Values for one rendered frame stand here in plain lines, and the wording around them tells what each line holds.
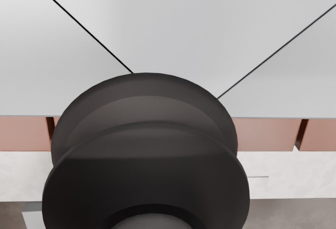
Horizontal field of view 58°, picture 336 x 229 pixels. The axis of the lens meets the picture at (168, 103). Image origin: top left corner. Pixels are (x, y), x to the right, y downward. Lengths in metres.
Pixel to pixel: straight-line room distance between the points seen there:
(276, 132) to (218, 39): 0.10
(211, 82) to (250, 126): 0.06
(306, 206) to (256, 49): 1.52
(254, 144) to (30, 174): 0.32
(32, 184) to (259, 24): 0.38
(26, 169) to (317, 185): 0.42
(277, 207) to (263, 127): 1.40
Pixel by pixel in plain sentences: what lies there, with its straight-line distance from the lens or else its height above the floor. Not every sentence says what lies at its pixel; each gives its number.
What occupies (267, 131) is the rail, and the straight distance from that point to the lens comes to 0.23.
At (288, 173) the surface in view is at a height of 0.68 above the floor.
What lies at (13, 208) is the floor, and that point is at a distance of 1.59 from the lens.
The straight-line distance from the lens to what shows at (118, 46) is 0.16.
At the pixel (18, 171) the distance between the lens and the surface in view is 0.47.
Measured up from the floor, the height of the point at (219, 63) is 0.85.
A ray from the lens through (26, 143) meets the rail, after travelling 0.24.
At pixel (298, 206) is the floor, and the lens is 1.65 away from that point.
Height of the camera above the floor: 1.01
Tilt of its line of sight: 62 degrees down
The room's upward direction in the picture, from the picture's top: 173 degrees clockwise
